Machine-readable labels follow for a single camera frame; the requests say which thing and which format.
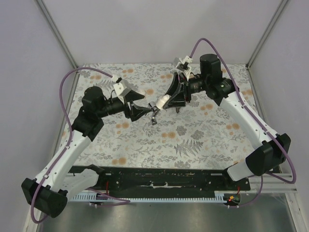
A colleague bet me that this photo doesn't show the white elbow fitting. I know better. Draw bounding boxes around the white elbow fitting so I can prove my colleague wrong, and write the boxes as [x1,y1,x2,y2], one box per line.
[155,95,170,110]

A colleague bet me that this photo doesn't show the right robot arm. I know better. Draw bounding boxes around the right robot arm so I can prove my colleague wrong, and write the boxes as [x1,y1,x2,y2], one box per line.
[156,54,291,182]

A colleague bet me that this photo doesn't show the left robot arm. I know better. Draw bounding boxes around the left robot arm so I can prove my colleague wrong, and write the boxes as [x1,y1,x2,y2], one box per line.
[21,84,150,218]

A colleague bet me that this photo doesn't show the white elbow fitting left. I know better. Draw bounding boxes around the white elbow fitting left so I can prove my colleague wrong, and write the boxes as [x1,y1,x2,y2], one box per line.
[140,89,146,95]

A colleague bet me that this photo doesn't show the floral patterned table mat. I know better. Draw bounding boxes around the floral patterned table mat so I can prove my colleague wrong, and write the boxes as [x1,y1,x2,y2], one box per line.
[69,63,253,169]

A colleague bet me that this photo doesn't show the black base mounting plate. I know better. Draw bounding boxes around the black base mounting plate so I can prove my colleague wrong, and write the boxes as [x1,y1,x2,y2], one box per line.
[82,166,252,194]

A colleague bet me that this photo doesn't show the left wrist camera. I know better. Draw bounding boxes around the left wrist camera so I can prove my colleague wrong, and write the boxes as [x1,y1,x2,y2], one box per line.
[112,77,131,102]

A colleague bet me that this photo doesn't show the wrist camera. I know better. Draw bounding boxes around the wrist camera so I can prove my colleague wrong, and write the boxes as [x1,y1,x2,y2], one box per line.
[112,77,131,102]
[174,56,193,80]

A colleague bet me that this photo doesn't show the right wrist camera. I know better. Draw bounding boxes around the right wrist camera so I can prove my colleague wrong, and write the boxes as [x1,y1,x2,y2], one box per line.
[174,56,193,80]

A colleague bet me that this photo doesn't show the aluminium frame post left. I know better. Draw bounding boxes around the aluminium frame post left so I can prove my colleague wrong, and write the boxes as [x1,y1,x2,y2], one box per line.
[35,0,80,73]

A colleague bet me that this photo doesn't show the aluminium frame post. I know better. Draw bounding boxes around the aluminium frame post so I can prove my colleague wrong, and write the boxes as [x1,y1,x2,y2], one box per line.
[246,0,290,68]
[35,0,80,73]

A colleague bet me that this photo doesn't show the white slotted cable duct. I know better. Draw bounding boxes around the white slotted cable duct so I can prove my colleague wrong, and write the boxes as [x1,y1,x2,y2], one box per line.
[69,191,240,203]

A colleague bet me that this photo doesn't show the aluminium front rail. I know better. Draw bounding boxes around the aluminium front rail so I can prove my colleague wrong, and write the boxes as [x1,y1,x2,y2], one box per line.
[67,172,300,194]

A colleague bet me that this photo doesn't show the aluminium frame post right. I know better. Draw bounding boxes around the aluminium frame post right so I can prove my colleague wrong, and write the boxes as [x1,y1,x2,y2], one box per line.
[246,0,290,68]

